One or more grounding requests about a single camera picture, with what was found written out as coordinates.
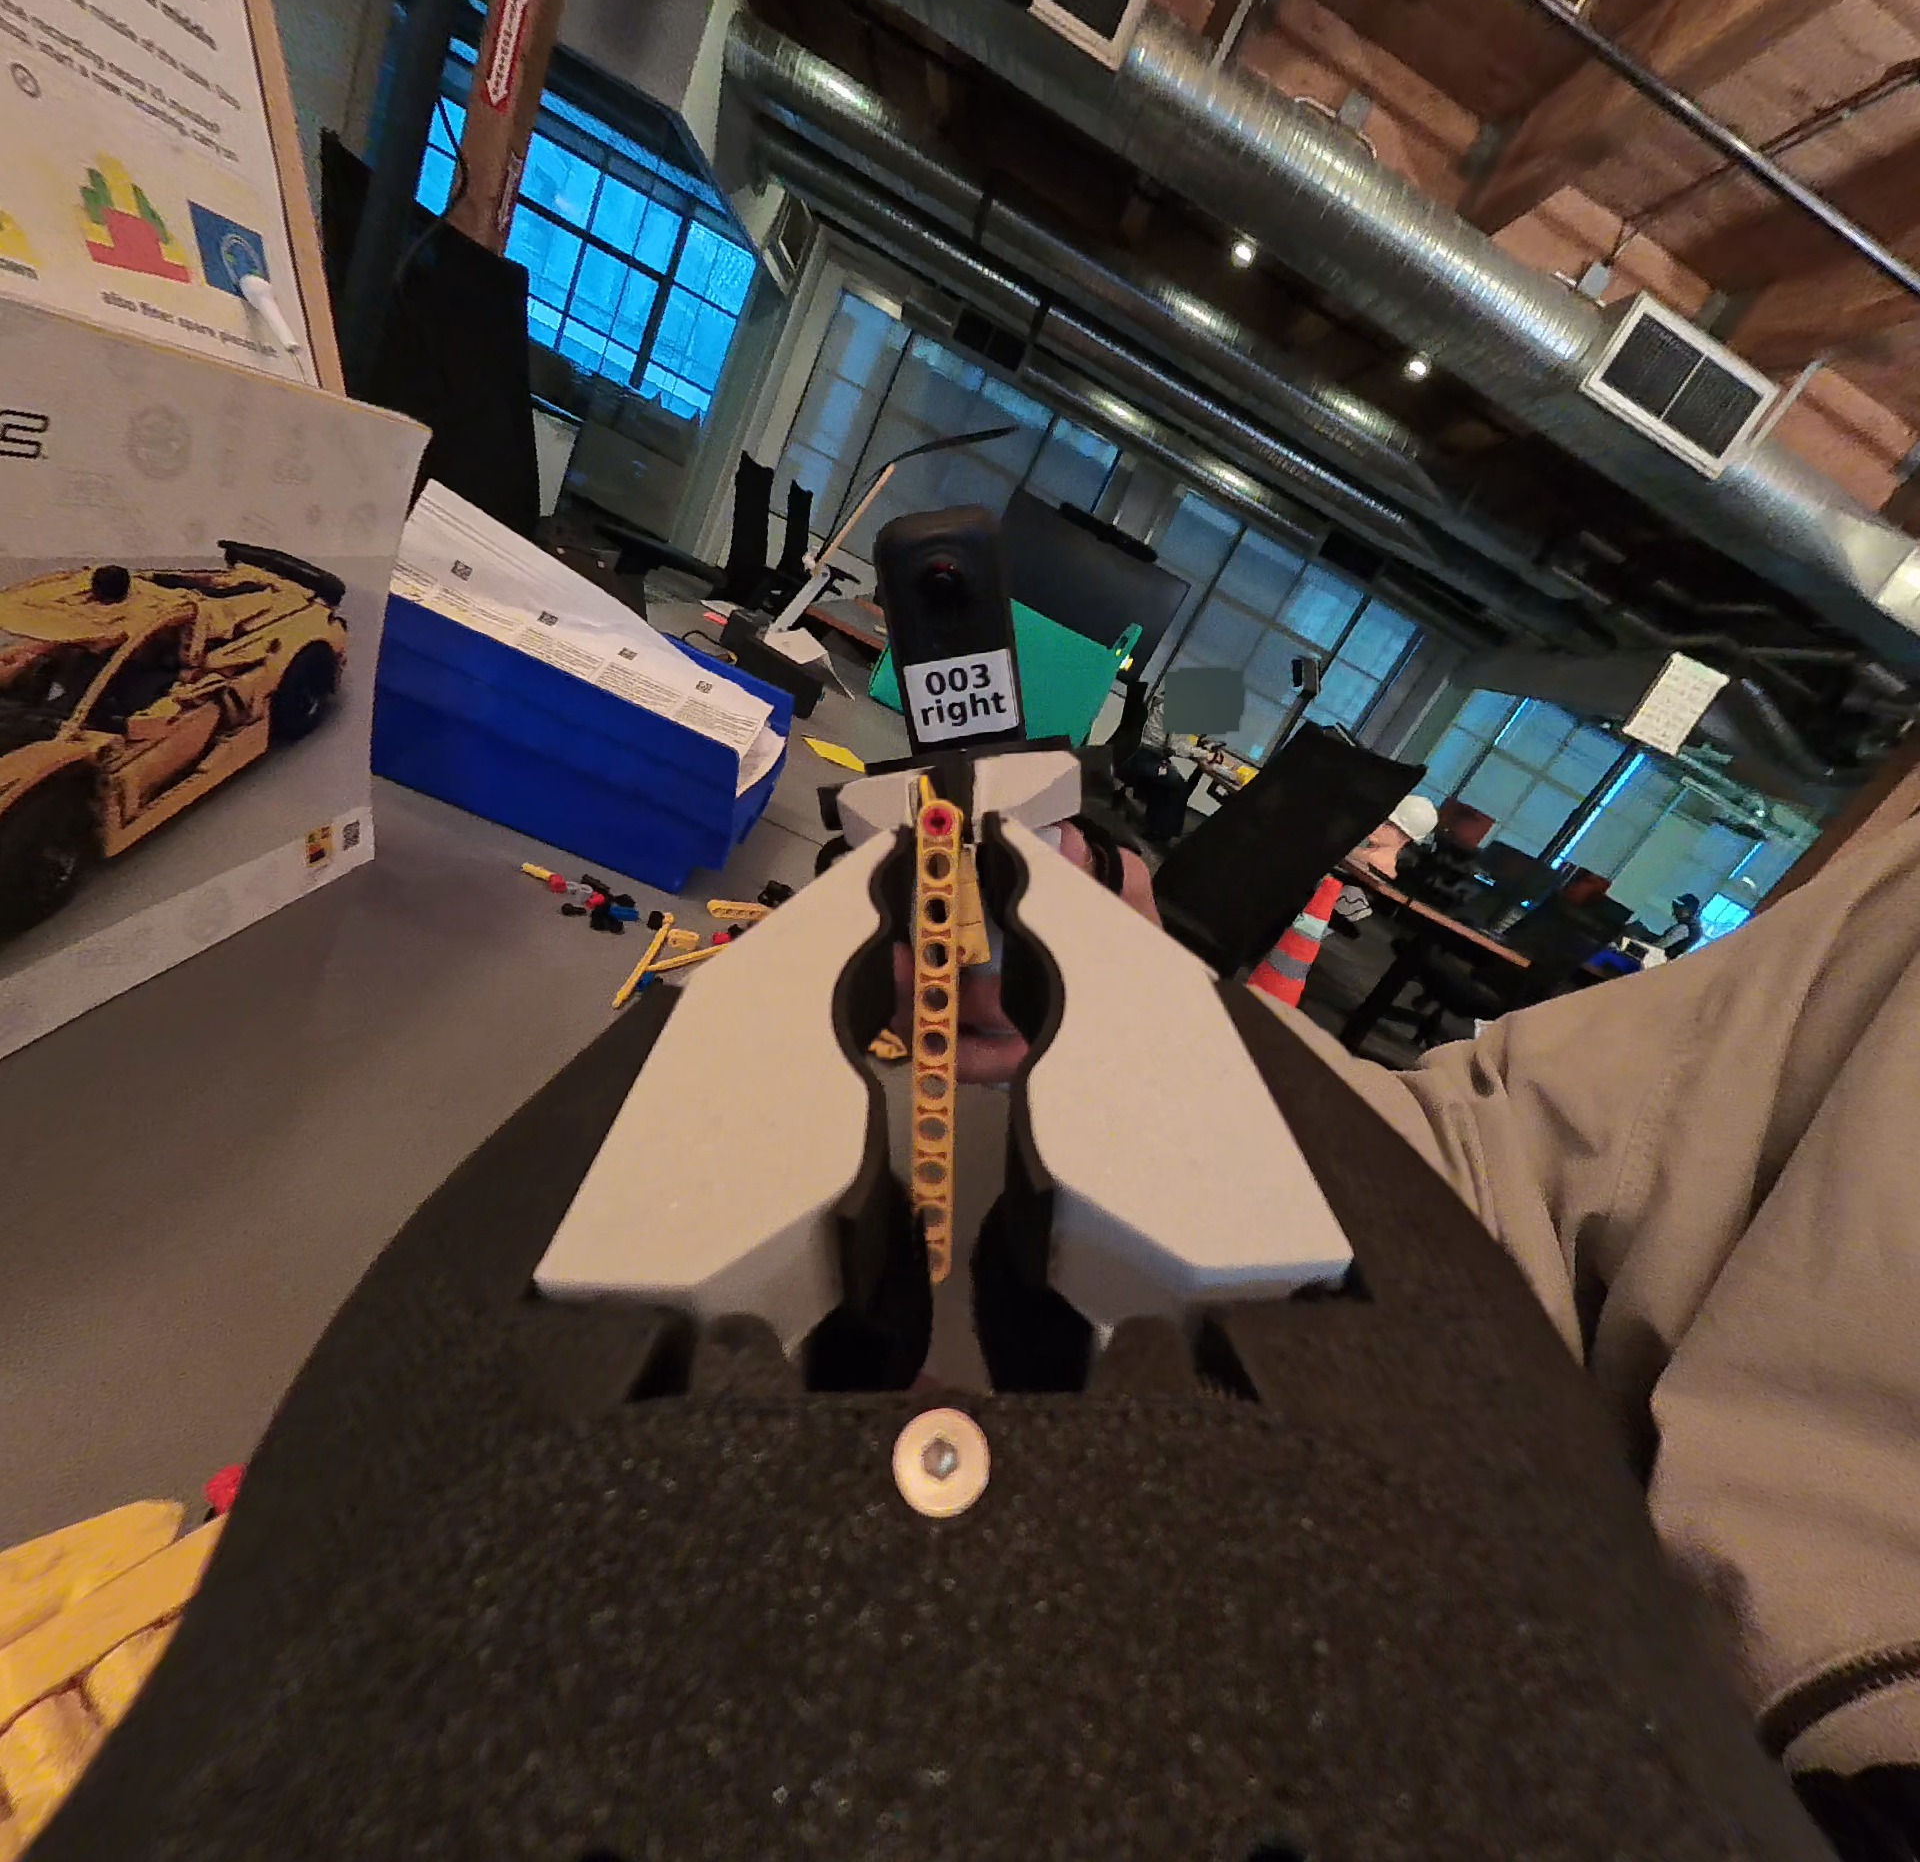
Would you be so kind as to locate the stack of white paper sheets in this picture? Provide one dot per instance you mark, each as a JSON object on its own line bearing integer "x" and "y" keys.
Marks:
{"x": 571, "y": 633}

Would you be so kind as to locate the silver ventilation duct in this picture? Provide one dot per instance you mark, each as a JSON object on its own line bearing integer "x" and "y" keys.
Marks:
{"x": 1351, "y": 213}

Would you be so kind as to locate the cluster of small brick pins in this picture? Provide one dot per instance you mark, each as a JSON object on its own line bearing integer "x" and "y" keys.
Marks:
{"x": 592, "y": 899}

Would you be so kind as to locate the white vent grille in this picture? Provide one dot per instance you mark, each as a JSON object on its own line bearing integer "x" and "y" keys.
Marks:
{"x": 1681, "y": 384}

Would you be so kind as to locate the white plastic clip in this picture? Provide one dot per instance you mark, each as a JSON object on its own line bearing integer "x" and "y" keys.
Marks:
{"x": 271, "y": 314}

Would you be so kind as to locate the blue storage bin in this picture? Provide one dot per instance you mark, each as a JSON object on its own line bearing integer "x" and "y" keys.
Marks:
{"x": 541, "y": 767}

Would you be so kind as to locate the white hanging paper sign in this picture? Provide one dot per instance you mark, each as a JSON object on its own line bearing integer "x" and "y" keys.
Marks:
{"x": 1676, "y": 703}

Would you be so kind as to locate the instruction poster board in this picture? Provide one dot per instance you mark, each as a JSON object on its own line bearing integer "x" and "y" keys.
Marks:
{"x": 120, "y": 93}

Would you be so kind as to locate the black monitor screen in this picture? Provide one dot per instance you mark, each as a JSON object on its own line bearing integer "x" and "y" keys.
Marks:
{"x": 1095, "y": 573}

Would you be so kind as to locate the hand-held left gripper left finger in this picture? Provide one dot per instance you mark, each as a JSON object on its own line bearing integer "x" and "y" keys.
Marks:
{"x": 705, "y": 1143}

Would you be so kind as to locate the grey desk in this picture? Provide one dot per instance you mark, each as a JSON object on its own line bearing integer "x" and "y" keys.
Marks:
{"x": 300, "y": 1143}

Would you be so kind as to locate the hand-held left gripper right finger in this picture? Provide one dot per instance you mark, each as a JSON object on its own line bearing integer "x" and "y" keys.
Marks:
{"x": 1185, "y": 1126}

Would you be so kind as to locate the black office chair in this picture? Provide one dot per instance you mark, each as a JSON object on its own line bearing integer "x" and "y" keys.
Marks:
{"x": 1291, "y": 843}

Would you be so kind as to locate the partly built toy car model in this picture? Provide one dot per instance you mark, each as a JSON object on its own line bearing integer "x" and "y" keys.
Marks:
{"x": 91, "y": 1637}

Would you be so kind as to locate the instruction booklet with yellow car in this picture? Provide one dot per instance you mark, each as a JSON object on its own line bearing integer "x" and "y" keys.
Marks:
{"x": 194, "y": 843}

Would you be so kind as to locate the black high-back chair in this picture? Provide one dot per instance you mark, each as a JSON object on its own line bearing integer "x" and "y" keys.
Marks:
{"x": 796, "y": 535}
{"x": 750, "y": 527}

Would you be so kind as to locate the teal green plastic bin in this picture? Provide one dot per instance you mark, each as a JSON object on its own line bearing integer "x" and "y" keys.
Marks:
{"x": 1072, "y": 677}

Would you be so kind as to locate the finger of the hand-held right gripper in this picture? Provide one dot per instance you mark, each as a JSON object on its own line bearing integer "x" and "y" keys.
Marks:
{"x": 879, "y": 808}
{"x": 1035, "y": 791}

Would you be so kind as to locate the person's right hand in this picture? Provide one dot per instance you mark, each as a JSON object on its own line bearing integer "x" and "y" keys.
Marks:
{"x": 1119, "y": 872}

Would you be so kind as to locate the yellow brick beam assembly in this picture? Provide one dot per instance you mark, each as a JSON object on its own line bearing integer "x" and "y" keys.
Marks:
{"x": 938, "y": 1023}

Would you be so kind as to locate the yellow flat marker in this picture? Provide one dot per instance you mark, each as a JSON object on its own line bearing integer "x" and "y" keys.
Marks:
{"x": 834, "y": 754}

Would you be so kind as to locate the large paned window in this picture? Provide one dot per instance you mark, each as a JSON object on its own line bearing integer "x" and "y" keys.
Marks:
{"x": 600, "y": 243}

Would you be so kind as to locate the orange traffic cone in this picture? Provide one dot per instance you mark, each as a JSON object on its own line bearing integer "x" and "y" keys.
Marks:
{"x": 1299, "y": 954}

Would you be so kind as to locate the pile of loose brick pieces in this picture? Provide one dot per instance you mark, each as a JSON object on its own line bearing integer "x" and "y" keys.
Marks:
{"x": 675, "y": 954}

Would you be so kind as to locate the wooden post with red label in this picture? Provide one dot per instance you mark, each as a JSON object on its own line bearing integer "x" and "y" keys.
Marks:
{"x": 511, "y": 76}

